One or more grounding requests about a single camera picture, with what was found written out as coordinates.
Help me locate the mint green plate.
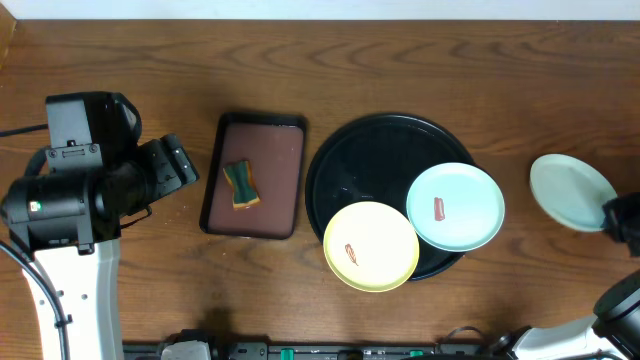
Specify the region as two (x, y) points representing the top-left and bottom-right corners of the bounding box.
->
(406, 162), (506, 253)
(529, 154), (617, 232)

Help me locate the mint green plate right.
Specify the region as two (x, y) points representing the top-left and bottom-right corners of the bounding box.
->
(406, 162), (506, 253)

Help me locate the round black serving tray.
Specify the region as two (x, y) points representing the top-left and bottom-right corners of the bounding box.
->
(305, 114), (473, 281)

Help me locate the mint green plate top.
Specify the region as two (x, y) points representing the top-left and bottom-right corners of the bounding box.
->
(529, 154), (617, 232)

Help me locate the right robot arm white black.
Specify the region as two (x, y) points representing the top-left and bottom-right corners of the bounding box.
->
(484, 188), (639, 359)

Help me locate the yellow plate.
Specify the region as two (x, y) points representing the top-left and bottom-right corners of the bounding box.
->
(323, 201), (420, 292)

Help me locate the black rectangular tray brown liquid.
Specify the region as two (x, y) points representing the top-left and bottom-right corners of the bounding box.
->
(199, 112), (306, 240)

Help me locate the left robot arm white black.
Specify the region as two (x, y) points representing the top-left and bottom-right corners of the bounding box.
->
(2, 134), (199, 359)

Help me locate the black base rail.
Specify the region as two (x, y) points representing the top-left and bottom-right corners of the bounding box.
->
(123, 329), (506, 360)

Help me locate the orange green scrub sponge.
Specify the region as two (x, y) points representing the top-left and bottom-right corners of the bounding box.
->
(223, 160), (261, 210)

